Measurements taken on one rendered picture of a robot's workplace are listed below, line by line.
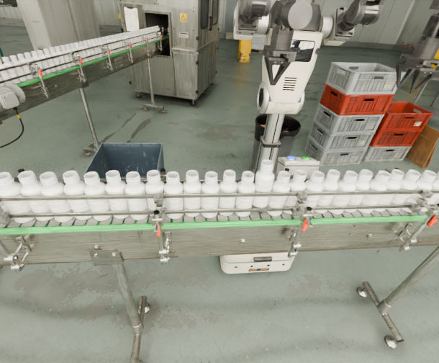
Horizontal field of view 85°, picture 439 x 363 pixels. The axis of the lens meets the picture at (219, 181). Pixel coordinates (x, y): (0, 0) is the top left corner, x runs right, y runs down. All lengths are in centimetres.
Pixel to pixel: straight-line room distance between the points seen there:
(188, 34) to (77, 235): 371
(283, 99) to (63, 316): 178
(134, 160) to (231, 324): 115
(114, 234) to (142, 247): 11
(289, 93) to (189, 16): 311
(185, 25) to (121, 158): 312
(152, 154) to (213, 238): 69
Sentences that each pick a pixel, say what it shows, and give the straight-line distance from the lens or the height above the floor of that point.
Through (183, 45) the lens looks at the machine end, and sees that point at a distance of 431.
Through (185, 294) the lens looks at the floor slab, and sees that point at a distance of 180.
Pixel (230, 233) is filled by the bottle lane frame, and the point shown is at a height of 95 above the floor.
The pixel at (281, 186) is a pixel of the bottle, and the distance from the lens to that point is 79.
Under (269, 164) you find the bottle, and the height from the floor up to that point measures 119.
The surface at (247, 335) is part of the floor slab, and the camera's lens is 172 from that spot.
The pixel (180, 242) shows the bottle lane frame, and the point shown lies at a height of 91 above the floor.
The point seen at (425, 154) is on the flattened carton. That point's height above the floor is 19.
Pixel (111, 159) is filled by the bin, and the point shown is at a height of 85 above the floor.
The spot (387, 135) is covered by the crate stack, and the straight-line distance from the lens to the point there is 364.
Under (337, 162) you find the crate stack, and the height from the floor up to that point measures 5.
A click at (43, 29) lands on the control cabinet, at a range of 659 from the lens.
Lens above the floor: 160
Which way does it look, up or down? 38 degrees down
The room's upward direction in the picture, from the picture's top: 5 degrees clockwise
